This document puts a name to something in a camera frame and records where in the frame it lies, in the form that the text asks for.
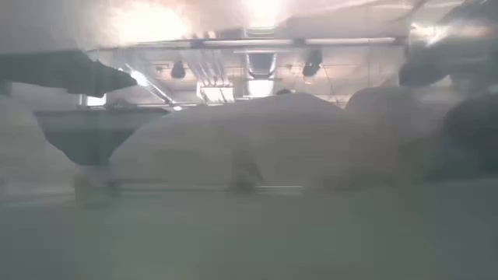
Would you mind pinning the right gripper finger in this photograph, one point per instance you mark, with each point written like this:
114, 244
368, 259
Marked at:
424, 74

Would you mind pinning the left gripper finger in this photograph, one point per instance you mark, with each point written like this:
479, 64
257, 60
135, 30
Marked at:
105, 79

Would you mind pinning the dark navy garment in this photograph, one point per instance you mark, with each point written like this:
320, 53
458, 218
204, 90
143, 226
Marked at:
470, 140

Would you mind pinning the navy blue plastic bin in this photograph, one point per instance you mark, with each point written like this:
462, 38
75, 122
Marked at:
93, 136

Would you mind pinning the small dark round object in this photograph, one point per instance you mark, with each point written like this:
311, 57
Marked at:
178, 71

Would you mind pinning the clear plastic storage tub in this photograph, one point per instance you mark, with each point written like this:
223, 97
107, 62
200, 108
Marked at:
249, 241

